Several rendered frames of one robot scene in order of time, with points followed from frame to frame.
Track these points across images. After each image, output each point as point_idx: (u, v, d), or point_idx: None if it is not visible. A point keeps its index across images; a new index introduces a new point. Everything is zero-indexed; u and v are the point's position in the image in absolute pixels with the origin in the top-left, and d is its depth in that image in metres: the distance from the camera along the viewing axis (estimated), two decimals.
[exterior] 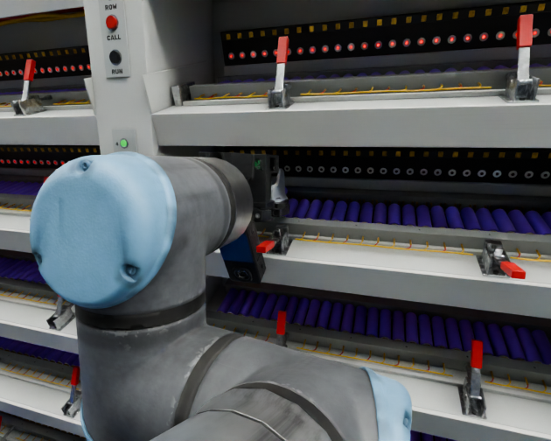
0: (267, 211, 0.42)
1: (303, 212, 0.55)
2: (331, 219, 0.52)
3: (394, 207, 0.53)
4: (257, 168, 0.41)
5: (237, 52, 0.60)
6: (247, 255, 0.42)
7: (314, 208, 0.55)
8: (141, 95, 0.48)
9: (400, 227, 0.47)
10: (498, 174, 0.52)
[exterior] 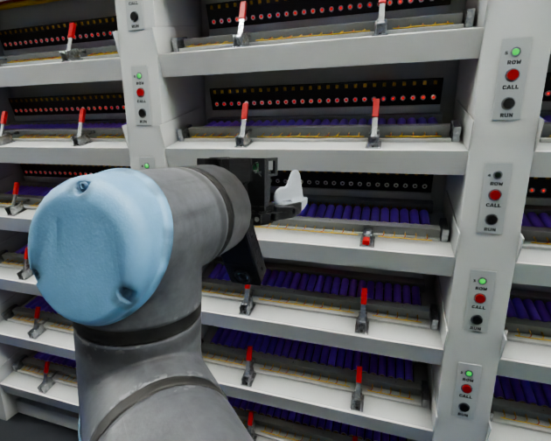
0: (266, 214, 0.42)
1: None
2: None
3: (321, 206, 0.81)
4: (255, 171, 0.41)
5: (220, 101, 0.89)
6: (247, 259, 0.42)
7: None
8: (157, 136, 0.77)
9: (318, 219, 0.76)
10: (387, 185, 0.81)
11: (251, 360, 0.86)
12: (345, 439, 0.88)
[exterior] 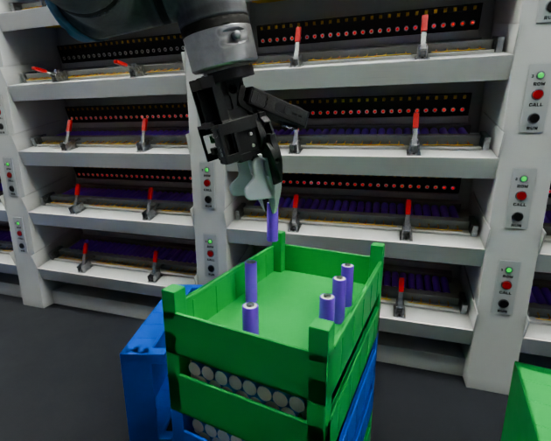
0: None
1: None
2: None
3: None
4: (212, 129, 0.49)
5: None
6: None
7: None
8: None
9: (112, 67, 0.97)
10: (177, 48, 1.03)
11: (79, 194, 1.08)
12: (156, 261, 1.09)
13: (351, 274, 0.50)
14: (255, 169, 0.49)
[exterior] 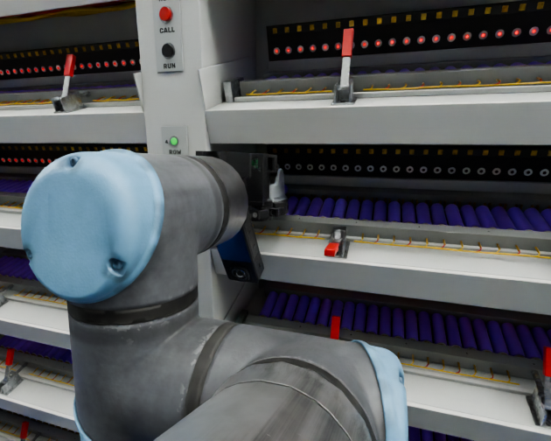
0: (264, 210, 0.42)
1: (357, 213, 0.53)
2: (388, 220, 0.50)
3: (453, 208, 0.51)
4: (254, 167, 0.41)
5: (283, 46, 0.58)
6: (245, 255, 0.42)
7: (367, 209, 0.53)
8: (194, 91, 0.46)
9: (467, 229, 0.45)
10: None
11: None
12: None
13: None
14: None
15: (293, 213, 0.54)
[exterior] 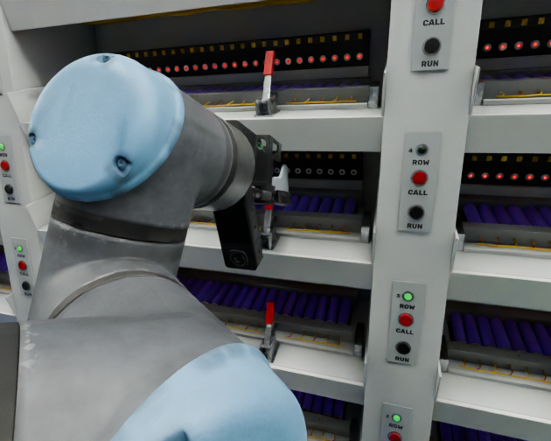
0: (268, 192, 0.42)
1: None
2: None
3: None
4: (260, 150, 0.42)
5: None
6: (245, 235, 0.41)
7: None
8: (10, 108, 0.60)
9: None
10: (310, 171, 0.64)
11: None
12: None
13: None
14: None
15: None
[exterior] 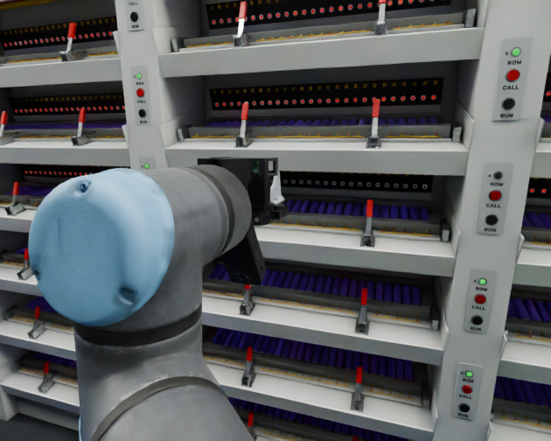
0: (266, 214, 0.42)
1: None
2: None
3: (322, 204, 0.83)
4: (256, 171, 0.41)
5: (220, 101, 0.89)
6: (247, 259, 0.42)
7: None
8: (157, 136, 0.77)
9: (320, 215, 0.77)
10: (387, 185, 0.81)
11: (251, 360, 0.86)
12: (345, 439, 0.88)
13: None
14: None
15: None
